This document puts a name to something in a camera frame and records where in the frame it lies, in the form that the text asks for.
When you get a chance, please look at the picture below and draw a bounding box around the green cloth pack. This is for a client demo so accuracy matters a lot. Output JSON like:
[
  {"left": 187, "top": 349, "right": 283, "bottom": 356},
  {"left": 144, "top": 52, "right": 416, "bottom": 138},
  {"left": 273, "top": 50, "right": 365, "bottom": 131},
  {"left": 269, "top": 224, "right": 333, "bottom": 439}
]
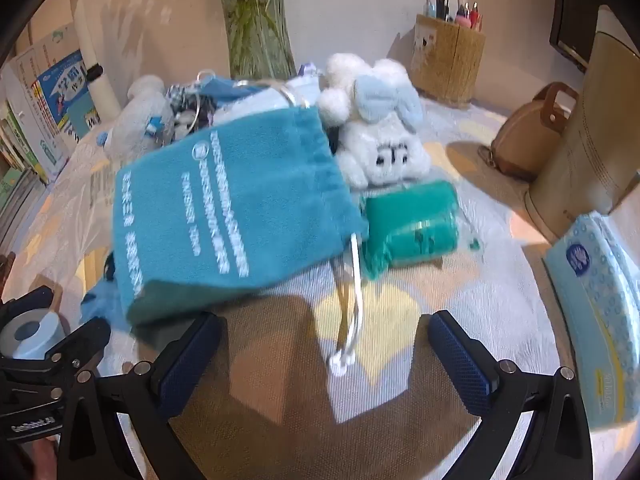
[{"left": 360, "top": 180, "right": 460, "bottom": 280}]

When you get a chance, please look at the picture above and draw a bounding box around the teal drawstring pouch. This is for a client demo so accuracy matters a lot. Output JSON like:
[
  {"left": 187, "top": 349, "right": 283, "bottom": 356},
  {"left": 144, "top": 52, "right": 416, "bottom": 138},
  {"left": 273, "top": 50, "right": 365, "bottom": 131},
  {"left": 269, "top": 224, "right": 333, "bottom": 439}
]
[{"left": 112, "top": 106, "right": 368, "bottom": 326}]

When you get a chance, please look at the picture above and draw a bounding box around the grey plush toy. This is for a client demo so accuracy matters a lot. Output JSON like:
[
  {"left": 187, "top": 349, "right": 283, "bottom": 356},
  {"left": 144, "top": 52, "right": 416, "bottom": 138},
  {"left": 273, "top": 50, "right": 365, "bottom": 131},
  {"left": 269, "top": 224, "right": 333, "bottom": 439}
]
[{"left": 103, "top": 75, "right": 175, "bottom": 166}]

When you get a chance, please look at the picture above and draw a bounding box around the white bunny plush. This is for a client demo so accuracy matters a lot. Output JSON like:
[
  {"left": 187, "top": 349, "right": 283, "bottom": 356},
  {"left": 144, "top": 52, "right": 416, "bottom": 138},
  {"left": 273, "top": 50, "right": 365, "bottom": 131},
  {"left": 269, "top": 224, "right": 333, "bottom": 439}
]
[{"left": 317, "top": 53, "right": 431, "bottom": 191}]

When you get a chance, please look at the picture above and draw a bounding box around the blue tissue pack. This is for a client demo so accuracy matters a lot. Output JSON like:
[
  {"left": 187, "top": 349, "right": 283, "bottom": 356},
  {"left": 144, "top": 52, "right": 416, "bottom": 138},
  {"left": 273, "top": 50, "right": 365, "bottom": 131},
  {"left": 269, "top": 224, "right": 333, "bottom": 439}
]
[{"left": 544, "top": 212, "right": 639, "bottom": 430}]

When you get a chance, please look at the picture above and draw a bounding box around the patterned table mat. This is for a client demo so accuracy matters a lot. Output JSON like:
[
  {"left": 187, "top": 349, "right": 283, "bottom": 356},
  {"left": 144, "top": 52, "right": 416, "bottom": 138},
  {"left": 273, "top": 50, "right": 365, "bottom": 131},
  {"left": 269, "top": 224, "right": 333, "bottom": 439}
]
[{"left": 4, "top": 94, "right": 601, "bottom": 480}]

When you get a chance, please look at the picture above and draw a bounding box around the beige thermos bottle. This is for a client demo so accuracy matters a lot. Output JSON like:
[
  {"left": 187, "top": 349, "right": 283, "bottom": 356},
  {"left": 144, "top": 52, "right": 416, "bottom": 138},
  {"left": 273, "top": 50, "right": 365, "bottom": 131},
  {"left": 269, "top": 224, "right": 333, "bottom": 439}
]
[{"left": 525, "top": 6, "right": 640, "bottom": 243}]

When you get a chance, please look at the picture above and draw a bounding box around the tan round handbag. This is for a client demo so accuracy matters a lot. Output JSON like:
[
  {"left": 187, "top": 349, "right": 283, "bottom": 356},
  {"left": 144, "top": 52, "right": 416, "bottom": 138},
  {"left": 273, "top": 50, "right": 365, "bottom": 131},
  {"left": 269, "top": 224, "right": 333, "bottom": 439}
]
[{"left": 478, "top": 81, "right": 578, "bottom": 182}]

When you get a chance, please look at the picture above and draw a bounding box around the blue children's book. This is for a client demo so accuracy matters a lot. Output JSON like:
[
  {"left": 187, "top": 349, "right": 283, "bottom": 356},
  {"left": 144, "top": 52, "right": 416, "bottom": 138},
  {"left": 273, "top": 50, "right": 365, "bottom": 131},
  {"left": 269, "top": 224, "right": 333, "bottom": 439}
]
[{"left": 4, "top": 24, "right": 99, "bottom": 181}]

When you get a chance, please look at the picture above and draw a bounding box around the woven pen holder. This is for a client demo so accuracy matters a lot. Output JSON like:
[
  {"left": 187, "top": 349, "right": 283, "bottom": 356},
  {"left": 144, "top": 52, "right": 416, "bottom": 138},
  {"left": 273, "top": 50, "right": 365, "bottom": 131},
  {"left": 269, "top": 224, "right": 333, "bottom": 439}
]
[{"left": 409, "top": 14, "right": 486, "bottom": 107}]

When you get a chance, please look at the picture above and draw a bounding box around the glass flower vase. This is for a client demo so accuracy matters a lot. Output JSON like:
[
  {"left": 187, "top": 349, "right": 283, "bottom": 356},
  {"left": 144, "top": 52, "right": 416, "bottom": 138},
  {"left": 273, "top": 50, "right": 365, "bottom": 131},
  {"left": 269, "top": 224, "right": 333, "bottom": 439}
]
[{"left": 221, "top": 0, "right": 296, "bottom": 80}]

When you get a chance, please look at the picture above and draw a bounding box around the wall television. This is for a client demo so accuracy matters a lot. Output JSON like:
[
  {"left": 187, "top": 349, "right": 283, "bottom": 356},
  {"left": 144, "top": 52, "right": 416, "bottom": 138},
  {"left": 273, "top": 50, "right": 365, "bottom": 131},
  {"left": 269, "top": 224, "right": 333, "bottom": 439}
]
[{"left": 549, "top": 0, "right": 601, "bottom": 73}]

